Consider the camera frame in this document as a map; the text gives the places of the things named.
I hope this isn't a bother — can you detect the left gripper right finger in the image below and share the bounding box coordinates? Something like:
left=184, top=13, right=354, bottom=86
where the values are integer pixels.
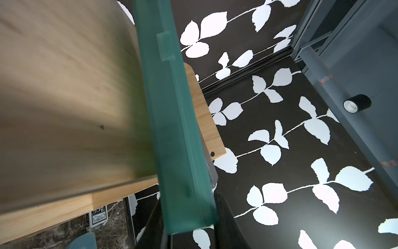
left=214, top=192, right=250, bottom=249

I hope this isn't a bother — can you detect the black tape roll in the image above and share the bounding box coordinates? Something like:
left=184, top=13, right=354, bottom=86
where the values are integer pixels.
left=343, top=94, right=372, bottom=114

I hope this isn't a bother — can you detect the small printed card box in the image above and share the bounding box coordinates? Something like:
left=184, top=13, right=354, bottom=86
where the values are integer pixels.
left=85, top=205, right=108, bottom=230

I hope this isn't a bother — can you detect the dark green pencil case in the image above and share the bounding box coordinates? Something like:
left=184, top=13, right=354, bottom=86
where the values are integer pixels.
left=132, top=1, right=218, bottom=235

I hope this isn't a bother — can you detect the teal pencil case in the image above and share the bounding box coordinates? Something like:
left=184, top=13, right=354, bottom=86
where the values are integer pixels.
left=66, top=232, right=97, bottom=249

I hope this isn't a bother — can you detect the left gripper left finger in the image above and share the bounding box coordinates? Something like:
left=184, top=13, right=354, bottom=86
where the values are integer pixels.
left=134, top=200, right=171, bottom=249

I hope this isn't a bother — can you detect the wooden two-tier shelf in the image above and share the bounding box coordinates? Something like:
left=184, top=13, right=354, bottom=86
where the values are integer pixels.
left=1, top=1, right=217, bottom=243

